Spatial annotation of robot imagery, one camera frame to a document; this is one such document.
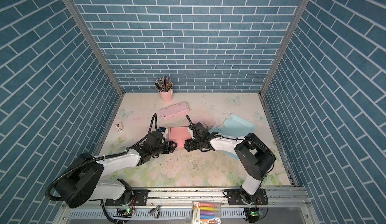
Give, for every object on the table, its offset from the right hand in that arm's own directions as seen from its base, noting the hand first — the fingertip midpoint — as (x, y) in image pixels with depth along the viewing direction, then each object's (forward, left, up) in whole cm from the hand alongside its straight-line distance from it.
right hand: (186, 144), depth 89 cm
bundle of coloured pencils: (+41, +22, +11) cm, 48 cm away
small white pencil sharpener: (+8, +47, 0) cm, 48 cm away
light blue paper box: (+18, -31, -5) cm, 36 cm away
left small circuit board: (-36, +24, -5) cm, 43 cm away
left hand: (-2, +7, 0) cm, 7 cm away
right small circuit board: (-31, -36, -4) cm, 47 cm away
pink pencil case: (+26, +13, -2) cm, 29 cm away
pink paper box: (+7, +6, -2) cm, 9 cm away
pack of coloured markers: (-32, -14, -3) cm, 35 cm away
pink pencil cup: (+36, +20, +3) cm, 41 cm away
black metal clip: (-34, +9, -2) cm, 35 cm away
